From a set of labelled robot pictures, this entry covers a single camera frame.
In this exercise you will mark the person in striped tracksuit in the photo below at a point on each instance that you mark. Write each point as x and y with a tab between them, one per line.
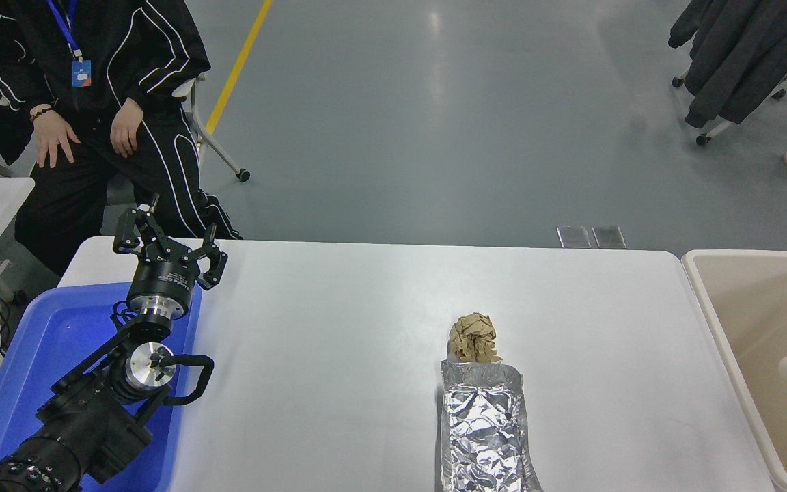
141	55

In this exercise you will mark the person's right hand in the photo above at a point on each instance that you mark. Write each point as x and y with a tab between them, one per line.
57	137

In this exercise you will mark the grey seat white-frame chair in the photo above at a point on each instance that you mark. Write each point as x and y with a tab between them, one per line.
219	147

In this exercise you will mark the dark grey hanging jacket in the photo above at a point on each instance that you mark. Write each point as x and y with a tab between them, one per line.
735	61

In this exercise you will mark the large pale bin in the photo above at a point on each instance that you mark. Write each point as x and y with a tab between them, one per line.
755	307

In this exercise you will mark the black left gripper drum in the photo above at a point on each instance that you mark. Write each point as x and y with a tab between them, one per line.
164	280

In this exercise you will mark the blue plastic tray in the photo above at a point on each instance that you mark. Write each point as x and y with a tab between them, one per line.
45	335

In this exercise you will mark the silver foil tray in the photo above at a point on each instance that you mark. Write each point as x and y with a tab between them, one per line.
482	430

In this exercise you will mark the person's left hand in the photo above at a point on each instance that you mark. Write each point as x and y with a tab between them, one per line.
127	130

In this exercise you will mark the crumpled tan paper ball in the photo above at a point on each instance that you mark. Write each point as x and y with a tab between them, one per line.
473	338

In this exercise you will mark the metal floor plate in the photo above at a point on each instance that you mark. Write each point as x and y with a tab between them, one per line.
573	236
609	236

